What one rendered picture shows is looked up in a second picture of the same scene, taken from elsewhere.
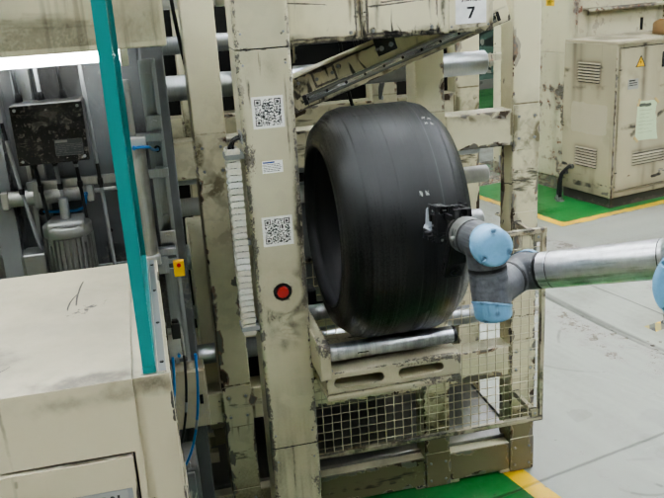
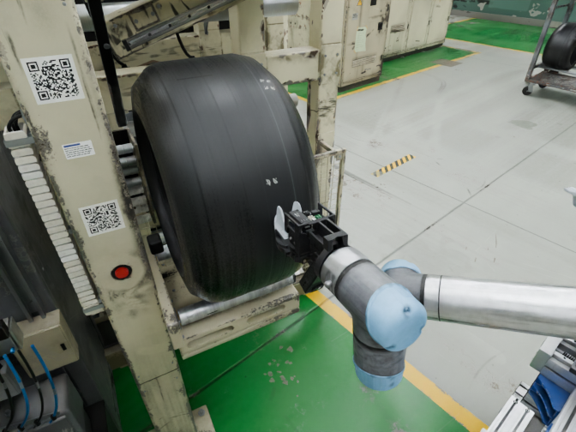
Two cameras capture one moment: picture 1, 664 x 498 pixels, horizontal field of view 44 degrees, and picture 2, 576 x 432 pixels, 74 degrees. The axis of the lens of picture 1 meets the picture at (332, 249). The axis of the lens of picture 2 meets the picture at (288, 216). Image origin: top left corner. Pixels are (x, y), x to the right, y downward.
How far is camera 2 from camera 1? 1.21 m
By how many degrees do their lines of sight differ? 22
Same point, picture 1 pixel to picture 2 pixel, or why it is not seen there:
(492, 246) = (404, 331)
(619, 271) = (551, 332)
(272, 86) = (51, 41)
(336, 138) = (158, 111)
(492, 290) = (389, 365)
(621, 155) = (346, 61)
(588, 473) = not seen: hidden behind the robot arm
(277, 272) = (111, 256)
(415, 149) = (257, 126)
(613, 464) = not seen: hidden behind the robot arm
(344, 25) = not seen: outside the picture
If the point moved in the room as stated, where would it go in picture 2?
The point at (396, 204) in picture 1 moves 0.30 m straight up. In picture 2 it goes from (241, 198) to (225, 22)
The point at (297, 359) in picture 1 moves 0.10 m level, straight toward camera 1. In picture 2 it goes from (149, 320) to (150, 351)
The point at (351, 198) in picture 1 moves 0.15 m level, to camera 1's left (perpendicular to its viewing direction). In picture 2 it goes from (183, 194) to (97, 206)
